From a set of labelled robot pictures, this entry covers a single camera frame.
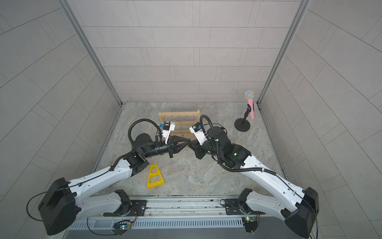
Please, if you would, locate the yellow triangular plastic frame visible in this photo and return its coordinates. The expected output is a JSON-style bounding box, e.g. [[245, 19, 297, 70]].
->
[[146, 164, 165, 189]]

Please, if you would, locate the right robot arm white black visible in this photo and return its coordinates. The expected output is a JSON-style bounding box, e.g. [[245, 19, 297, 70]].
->
[[189, 115, 319, 239]]

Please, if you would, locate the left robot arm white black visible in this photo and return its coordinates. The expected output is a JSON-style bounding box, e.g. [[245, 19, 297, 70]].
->
[[38, 119, 191, 236]]

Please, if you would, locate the right green circuit board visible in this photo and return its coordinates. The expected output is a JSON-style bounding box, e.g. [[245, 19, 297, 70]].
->
[[242, 217, 259, 234]]

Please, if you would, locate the green circuit board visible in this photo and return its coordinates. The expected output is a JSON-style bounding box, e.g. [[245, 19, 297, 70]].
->
[[242, 217, 259, 234], [112, 220, 132, 235]]

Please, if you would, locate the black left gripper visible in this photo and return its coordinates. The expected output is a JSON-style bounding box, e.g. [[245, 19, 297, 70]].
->
[[142, 136, 189, 160]]

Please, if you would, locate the pink toy microphone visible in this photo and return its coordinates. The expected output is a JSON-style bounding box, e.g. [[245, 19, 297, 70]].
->
[[245, 90, 255, 119]]

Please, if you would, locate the wooden jewelry display stand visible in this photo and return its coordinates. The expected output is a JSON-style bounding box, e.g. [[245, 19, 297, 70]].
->
[[159, 110, 201, 140]]

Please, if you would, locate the black microphone stand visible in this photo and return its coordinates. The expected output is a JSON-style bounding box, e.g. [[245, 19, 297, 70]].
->
[[234, 104, 252, 132]]

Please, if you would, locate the left green circuit board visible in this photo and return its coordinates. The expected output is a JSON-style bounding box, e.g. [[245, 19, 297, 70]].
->
[[112, 220, 132, 235]]

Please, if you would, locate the aluminium mounting rail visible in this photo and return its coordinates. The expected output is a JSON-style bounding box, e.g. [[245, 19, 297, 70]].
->
[[59, 194, 309, 220]]

